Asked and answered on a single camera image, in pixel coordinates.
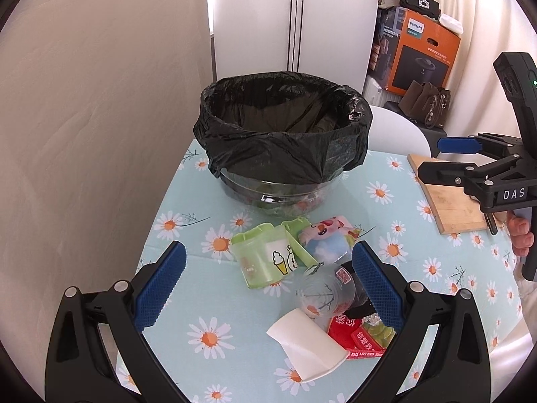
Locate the clear plastic trash bin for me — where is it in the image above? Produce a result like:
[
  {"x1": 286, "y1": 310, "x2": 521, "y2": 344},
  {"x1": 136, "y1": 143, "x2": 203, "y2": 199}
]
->
[{"x1": 218, "y1": 168, "x2": 350, "y2": 220}]

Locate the crumpled clear plastic wrapper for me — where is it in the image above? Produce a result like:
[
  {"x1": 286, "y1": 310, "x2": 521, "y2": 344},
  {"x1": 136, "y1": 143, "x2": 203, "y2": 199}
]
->
[{"x1": 361, "y1": 314, "x2": 396, "y2": 337}]

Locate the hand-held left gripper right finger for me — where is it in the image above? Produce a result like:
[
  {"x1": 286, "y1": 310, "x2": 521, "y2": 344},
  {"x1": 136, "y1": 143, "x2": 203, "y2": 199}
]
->
[{"x1": 351, "y1": 241, "x2": 502, "y2": 403}]

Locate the brown handbag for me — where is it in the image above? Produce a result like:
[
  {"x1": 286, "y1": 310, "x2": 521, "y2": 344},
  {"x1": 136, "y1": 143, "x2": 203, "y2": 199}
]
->
[{"x1": 398, "y1": 82, "x2": 452, "y2": 129}]

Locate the pink snack packet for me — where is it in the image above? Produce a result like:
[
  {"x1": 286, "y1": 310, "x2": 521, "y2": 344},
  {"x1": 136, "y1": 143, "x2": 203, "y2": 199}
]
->
[{"x1": 299, "y1": 216, "x2": 358, "y2": 263}]

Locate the daisy print tablecloth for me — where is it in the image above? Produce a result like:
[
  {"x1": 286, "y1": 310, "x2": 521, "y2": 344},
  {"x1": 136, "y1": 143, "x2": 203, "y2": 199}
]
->
[{"x1": 113, "y1": 136, "x2": 525, "y2": 403}]

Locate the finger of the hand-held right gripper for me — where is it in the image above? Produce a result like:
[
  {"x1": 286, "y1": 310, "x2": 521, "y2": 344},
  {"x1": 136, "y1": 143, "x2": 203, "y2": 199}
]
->
[
  {"x1": 436, "y1": 133, "x2": 522, "y2": 160},
  {"x1": 417, "y1": 153, "x2": 523, "y2": 196}
]

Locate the clear plastic cup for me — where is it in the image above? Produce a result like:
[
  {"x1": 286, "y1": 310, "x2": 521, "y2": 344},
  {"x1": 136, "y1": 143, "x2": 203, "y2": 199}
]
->
[{"x1": 296, "y1": 262, "x2": 357, "y2": 318}]

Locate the wooden cutting board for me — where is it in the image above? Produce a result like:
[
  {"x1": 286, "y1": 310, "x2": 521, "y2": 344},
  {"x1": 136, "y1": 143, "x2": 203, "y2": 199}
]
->
[{"x1": 407, "y1": 153, "x2": 506, "y2": 235}]

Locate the person's white clothing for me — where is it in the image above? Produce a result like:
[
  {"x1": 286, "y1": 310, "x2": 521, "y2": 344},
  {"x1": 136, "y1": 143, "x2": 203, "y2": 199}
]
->
[{"x1": 482, "y1": 260, "x2": 537, "y2": 403}]

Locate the orange cardboard box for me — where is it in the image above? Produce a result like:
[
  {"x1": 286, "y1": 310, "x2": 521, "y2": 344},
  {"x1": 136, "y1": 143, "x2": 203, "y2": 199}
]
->
[{"x1": 384, "y1": 7, "x2": 462, "y2": 97}]

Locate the green paper carton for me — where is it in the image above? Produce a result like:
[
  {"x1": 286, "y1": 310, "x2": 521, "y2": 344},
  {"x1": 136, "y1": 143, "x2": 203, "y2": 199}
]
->
[{"x1": 231, "y1": 217, "x2": 320, "y2": 291}]

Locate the white chair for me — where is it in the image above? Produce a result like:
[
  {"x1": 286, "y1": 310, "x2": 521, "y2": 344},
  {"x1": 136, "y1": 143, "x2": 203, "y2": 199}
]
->
[{"x1": 368, "y1": 106, "x2": 433, "y2": 158}]

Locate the black pouch bag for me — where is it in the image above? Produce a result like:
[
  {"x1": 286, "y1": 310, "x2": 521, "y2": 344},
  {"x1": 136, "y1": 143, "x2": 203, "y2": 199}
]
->
[{"x1": 398, "y1": 0, "x2": 440, "y2": 18}]

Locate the person's right hand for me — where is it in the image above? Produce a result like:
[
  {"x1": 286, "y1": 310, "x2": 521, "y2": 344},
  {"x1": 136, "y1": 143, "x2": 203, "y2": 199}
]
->
[{"x1": 505, "y1": 211, "x2": 535, "y2": 258}]

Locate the cream curtain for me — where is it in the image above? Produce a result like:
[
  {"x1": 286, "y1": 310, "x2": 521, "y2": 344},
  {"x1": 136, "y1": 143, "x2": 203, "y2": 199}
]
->
[{"x1": 445, "y1": 0, "x2": 537, "y2": 143}]

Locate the flattened white paper cup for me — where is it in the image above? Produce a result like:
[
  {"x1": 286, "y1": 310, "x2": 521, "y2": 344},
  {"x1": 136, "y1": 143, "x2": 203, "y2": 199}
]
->
[{"x1": 267, "y1": 308, "x2": 350, "y2": 384}]

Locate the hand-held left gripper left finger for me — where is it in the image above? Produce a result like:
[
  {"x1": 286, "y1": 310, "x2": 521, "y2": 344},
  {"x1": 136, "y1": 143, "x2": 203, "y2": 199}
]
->
[{"x1": 45, "y1": 241, "x2": 188, "y2": 403}]

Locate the black trash bag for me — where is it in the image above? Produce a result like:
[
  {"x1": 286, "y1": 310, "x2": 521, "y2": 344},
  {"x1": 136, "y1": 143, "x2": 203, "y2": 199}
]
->
[{"x1": 194, "y1": 72, "x2": 374, "y2": 184}]

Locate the black plastic wrapper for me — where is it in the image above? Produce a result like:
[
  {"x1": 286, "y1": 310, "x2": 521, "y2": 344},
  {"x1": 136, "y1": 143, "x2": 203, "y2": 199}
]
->
[{"x1": 340, "y1": 260, "x2": 379, "y2": 320}]

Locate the red snack packet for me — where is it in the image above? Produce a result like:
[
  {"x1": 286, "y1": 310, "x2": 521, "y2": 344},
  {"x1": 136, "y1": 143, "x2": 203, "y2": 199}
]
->
[{"x1": 327, "y1": 311, "x2": 397, "y2": 362}]

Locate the white pouch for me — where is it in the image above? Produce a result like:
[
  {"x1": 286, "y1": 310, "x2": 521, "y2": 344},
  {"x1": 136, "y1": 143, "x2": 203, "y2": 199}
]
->
[{"x1": 438, "y1": 14, "x2": 465, "y2": 35}]

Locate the white cabinet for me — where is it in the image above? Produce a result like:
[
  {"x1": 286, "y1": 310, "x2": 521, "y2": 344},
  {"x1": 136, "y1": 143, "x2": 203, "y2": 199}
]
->
[{"x1": 212, "y1": 0, "x2": 380, "y2": 93}]

